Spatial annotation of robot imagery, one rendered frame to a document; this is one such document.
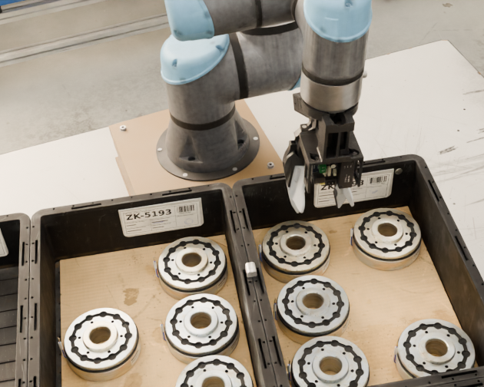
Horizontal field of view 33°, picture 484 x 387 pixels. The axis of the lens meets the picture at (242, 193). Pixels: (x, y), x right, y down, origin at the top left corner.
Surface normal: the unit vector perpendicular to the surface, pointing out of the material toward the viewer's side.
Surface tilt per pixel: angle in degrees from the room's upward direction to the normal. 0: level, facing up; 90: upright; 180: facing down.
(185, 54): 9
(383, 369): 0
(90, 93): 0
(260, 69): 69
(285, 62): 73
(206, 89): 89
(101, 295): 0
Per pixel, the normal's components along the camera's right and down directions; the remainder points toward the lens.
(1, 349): -0.04, -0.71
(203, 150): -0.04, 0.45
